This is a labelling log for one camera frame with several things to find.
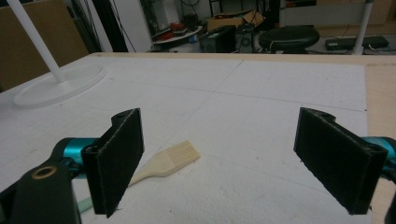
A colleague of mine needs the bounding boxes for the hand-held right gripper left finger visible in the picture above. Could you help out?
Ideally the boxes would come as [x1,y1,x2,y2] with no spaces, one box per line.
[80,107,146,218]

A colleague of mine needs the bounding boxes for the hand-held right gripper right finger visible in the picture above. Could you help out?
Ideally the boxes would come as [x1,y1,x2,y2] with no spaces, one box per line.
[292,106,389,216]

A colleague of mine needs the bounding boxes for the cream silicone pastry brush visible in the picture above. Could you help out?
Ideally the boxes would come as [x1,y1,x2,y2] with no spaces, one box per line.
[76,140,202,215]

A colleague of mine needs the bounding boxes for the white foam board sheet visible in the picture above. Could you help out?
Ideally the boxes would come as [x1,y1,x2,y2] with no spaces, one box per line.
[0,55,374,224]

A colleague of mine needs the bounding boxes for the white lamp stand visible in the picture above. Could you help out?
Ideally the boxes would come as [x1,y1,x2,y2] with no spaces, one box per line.
[7,0,107,109]

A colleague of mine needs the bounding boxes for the flat black device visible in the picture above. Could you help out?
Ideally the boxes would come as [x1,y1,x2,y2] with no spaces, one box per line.
[324,35,390,51]

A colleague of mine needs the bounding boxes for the black round stool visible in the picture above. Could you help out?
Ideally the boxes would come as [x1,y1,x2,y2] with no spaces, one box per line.
[258,25,320,54]

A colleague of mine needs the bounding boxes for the white metal pole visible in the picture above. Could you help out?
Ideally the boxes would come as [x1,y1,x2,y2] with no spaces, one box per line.
[352,0,375,56]

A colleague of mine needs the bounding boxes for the round white table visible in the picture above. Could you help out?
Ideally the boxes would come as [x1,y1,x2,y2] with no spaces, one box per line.
[153,25,204,45]

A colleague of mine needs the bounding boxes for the brown board panel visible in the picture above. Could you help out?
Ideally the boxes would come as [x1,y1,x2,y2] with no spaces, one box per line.
[0,0,90,92]

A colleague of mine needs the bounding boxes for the black computer case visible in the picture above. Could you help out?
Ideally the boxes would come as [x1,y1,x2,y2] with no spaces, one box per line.
[199,25,237,53]

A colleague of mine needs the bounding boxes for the brown cardboard box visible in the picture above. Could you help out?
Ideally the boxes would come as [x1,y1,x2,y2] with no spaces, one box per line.
[205,10,265,33]

